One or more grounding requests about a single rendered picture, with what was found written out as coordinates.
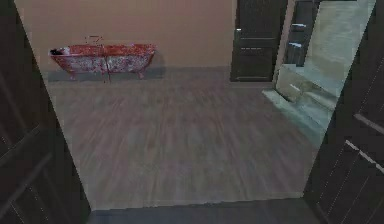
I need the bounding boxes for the red bathtub with feet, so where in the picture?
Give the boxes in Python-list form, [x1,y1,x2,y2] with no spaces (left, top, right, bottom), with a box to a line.
[49,35,158,84]

